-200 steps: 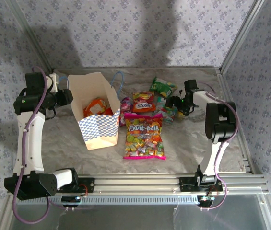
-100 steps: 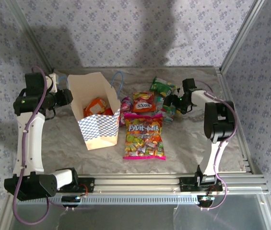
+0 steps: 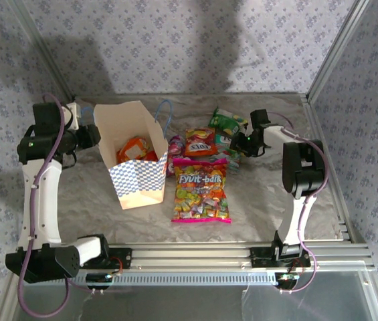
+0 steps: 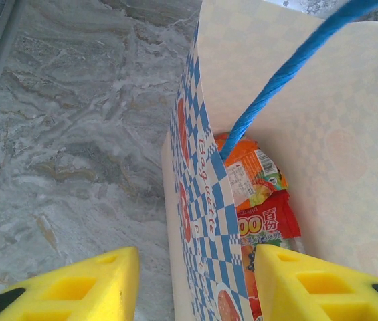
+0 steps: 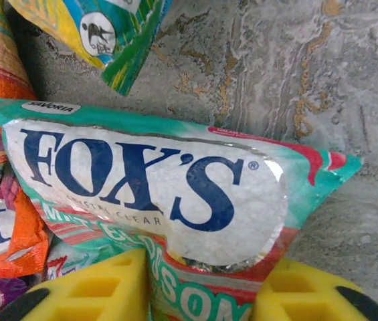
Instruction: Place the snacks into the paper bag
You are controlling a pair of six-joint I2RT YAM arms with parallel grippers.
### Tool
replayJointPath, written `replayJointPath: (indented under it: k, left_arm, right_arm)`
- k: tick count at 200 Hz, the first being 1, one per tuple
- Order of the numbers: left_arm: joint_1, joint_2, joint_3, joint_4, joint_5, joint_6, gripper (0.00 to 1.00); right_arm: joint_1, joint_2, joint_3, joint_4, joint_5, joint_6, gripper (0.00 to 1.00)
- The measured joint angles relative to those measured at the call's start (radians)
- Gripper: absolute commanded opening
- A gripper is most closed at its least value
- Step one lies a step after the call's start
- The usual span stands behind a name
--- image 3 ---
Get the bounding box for teal Fox's candy bag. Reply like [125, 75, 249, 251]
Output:
[214, 133, 243, 171]

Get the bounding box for green snack bag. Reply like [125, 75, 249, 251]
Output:
[207, 106, 249, 133]

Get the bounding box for orange Fox's candy bag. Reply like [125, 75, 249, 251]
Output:
[184, 127, 217, 157]

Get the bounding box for purple Fox's candy bag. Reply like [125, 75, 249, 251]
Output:
[165, 134, 185, 177]

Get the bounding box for small orange snack bag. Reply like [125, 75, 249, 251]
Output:
[116, 136, 149, 165]

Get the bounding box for blue checkered paper bag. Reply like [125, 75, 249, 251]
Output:
[81, 99, 174, 211]

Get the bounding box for large pink fruit candy bag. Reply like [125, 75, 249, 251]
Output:
[171, 158, 233, 225]

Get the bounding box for black adapter board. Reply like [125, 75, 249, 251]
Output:
[274, 272, 300, 289]
[86, 272, 114, 289]

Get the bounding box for grey metal shelf panel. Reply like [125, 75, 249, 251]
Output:
[14, 287, 378, 321]

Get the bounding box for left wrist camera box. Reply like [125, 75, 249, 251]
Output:
[65, 102, 83, 130]

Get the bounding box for aluminium back rail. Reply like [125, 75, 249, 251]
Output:
[74, 92, 310, 100]

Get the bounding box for aluminium side rail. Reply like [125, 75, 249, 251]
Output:
[302, 93, 359, 245]

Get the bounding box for aluminium frame post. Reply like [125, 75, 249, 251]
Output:
[7, 0, 78, 101]
[305, 0, 373, 101]

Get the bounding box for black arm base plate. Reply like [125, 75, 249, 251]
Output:
[250, 247, 312, 268]
[74, 247, 132, 270]

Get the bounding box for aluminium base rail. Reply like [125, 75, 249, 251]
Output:
[9, 243, 376, 271]

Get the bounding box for slotted cable duct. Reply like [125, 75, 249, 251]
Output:
[23, 271, 372, 289]

